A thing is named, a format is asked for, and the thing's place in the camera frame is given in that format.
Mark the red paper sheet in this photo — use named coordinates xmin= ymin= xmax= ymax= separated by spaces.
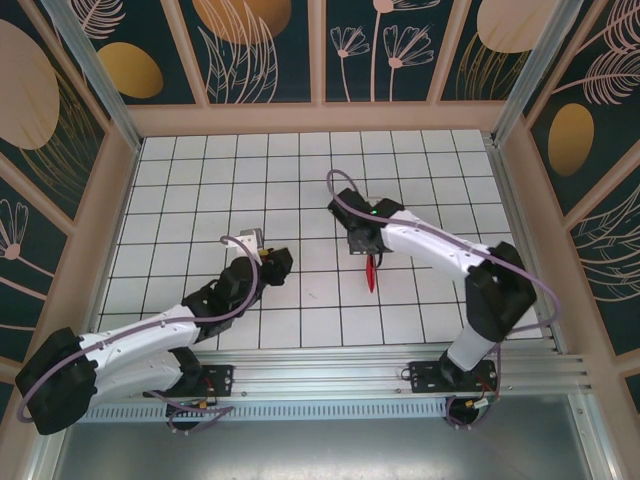
xmin=364 ymin=251 xmax=380 ymax=295

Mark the aluminium mounting rail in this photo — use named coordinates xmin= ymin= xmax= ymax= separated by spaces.
xmin=47 ymin=352 xmax=597 ymax=402

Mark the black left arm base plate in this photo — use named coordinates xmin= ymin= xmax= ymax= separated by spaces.
xmin=143 ymin=363 xmax=236 ymax=399

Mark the aluminium table side rail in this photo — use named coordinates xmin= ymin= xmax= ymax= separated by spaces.
xmin=485 ymin=142 xmax=567 ymax=357

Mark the aluminium frame post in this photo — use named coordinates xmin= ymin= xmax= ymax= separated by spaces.
xmin=489 ymin=0 xmax=585 ymax=147
xmin=40 ymin=0 xmax=144 ymax=152

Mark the slotted metal cable duct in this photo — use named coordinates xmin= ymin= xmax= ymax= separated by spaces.
xmin=69 ymin=399 xmax=451 ymax=424

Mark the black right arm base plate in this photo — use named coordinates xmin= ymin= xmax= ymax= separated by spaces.
xmin=408 ymin=358 xmax=502 ymax=395

